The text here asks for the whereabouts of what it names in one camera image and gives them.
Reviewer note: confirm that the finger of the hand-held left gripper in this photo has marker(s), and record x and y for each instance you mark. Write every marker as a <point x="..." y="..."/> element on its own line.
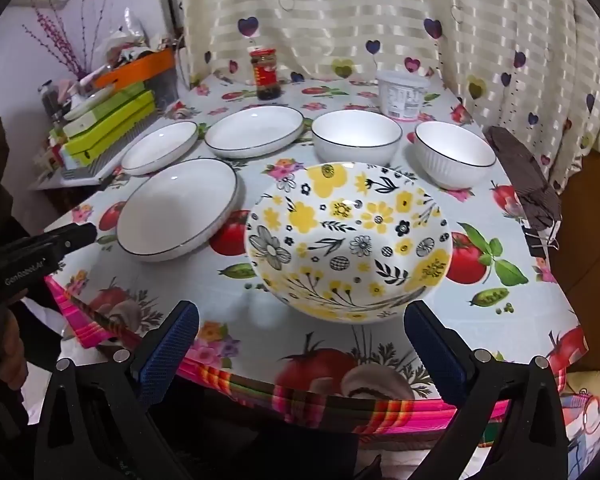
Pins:
<point x="75" y="237"/>

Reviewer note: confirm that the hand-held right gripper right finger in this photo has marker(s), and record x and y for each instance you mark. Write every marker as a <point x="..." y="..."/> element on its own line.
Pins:
<point x="437" y="355"/>

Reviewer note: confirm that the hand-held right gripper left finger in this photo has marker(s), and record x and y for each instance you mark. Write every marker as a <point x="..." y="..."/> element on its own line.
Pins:
<point x="170" y="350"/>

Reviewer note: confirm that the yellow floral bowl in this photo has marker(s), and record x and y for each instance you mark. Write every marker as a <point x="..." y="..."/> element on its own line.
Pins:
<point x="340" y="240"/>

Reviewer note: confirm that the small white ribbed bowl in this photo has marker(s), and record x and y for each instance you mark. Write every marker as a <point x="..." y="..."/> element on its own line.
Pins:
<point x="452" y="155"/>

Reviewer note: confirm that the large white ribbed bowl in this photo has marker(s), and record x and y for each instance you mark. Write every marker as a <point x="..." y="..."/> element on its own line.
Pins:
<point x="355" y="132"/>

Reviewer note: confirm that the person's left hand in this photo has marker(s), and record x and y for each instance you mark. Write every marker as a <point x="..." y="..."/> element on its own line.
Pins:
<point x="11" y="355"/>

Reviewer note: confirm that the white side table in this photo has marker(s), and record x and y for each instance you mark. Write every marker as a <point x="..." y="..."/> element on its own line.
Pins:
<point x="70" y="181"/>

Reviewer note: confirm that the grey striped box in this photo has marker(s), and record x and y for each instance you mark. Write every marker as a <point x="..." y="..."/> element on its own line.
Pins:
<point x="105" y="162"/>

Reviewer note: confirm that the vegetable print tablecloth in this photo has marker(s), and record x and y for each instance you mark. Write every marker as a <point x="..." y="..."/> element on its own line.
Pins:
<point x="220" y="285"/>

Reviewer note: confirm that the group of small bottles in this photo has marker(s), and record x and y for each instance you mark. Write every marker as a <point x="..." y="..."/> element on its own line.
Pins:
<point x="54" y="150"/>

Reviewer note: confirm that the lime green box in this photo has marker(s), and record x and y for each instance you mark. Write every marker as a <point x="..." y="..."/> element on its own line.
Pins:
<point x="110" y="137"/>

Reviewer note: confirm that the pink plaid cloth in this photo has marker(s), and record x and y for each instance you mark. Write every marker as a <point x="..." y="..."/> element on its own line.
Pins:
<point x="330" y="410"/>

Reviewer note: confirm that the pale green box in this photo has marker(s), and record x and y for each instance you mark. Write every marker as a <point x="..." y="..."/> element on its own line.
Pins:
<point x="105" y="116"/>

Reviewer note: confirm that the glass jar black lid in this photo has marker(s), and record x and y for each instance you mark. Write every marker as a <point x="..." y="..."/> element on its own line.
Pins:
<point x="49" y="102"/>

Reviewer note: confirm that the black binder clip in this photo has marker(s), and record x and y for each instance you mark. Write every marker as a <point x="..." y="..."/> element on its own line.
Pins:
<point x="537" y="247"/>

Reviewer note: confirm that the dark green flat box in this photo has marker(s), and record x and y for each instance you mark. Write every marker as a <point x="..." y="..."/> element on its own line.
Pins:
<point x="125" y="94"/>

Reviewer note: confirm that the dark clear container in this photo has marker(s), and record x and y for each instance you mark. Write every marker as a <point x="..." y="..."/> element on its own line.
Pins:
<point x="162" y="87"/>

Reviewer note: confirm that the orange tray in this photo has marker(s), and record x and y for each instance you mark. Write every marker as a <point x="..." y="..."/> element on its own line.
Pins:
<point x="135" y="67"/>

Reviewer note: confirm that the purple flower branches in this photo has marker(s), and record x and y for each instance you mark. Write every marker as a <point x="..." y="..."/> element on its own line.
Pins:
<point x="72" y="55"/>

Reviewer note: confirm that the brown wooden cabinet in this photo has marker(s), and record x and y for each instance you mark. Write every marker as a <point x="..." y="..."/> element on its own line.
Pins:
<point x="590" y="240"/>

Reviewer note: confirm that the brown dotted cloth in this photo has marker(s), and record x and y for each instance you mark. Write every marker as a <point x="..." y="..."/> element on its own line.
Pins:
<point x="525" y="175"/>

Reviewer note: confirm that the pile of plastic packets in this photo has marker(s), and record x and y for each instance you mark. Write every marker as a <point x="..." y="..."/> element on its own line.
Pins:
<point x="135" y="35"/>

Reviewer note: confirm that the red label sauce jar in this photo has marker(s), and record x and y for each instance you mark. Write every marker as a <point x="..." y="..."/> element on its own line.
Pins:
<point x="266" y="72"/>

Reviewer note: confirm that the white plastic tub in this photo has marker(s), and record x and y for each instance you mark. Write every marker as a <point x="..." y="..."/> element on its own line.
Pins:
<point x="402" y="95"/>

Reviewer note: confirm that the heart print curtain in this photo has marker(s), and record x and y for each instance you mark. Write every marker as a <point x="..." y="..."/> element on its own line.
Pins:
<point x="355" y="10"/>

